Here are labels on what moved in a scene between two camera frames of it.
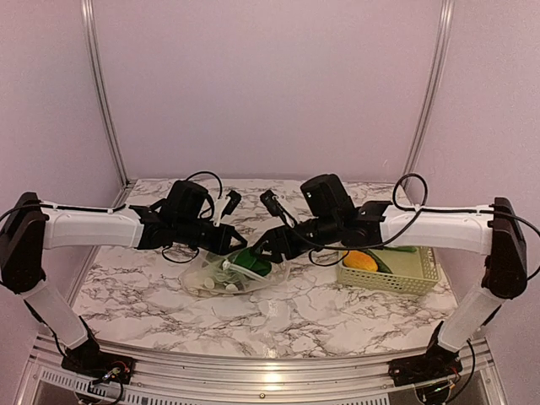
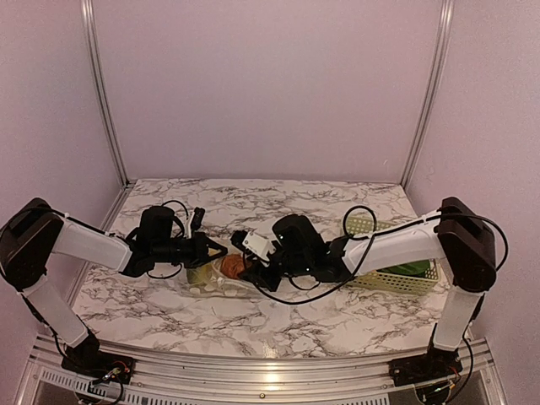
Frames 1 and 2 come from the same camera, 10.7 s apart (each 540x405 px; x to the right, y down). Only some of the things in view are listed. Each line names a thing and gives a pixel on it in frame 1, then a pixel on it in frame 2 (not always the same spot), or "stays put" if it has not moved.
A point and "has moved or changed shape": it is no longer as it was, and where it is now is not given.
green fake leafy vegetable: (245, 259) has moved or changed shape
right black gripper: (273, 239) → (264, 280)
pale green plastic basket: (415, 272) stays put
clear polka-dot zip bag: (218, 273) stays put
